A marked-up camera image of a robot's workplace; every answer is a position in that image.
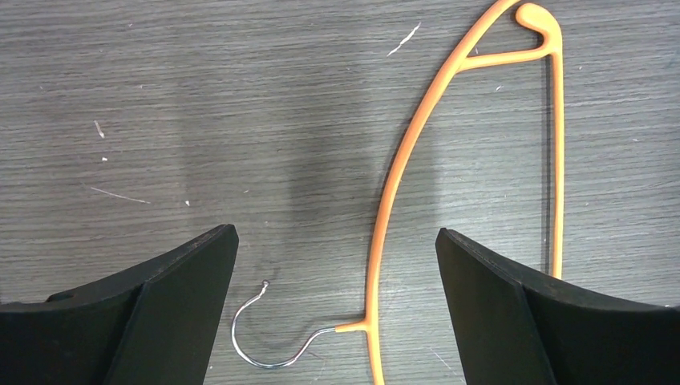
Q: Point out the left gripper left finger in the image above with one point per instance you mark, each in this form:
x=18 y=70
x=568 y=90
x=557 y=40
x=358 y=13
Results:
x=152 y=323

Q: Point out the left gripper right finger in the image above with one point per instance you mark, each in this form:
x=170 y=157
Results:
x=516 y=325

